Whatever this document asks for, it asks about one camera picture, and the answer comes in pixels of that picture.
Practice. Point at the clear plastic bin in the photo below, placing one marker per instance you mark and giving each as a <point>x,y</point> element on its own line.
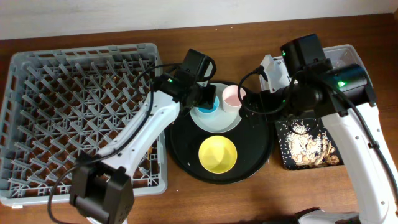
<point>343,55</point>

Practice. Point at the food scraps pile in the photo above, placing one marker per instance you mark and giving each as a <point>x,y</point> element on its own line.
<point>311,147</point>

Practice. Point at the black rectangular tray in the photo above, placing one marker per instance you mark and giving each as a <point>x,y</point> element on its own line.
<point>281,149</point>

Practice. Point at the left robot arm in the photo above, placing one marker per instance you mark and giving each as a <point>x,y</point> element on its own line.
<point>102,188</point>

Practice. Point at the white round plate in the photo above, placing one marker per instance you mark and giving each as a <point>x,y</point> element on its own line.
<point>220,121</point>

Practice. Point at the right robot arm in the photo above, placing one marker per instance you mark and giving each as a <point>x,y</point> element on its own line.
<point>333,85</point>

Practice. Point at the round black tray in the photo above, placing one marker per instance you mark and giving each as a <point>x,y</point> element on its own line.
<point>253,141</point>

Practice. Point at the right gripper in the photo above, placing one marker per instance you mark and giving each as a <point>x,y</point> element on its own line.
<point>252,106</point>

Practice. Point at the blue cup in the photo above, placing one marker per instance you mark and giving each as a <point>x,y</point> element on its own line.
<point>208,113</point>

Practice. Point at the pink cup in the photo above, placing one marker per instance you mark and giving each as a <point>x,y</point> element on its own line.
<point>230,100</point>

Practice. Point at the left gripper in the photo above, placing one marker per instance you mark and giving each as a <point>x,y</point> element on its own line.
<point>206,100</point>

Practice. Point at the grey dishwasher rack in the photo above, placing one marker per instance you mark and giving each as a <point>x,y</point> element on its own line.
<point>61,103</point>

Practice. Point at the yellow bowl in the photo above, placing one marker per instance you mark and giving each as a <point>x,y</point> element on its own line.
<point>217,154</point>

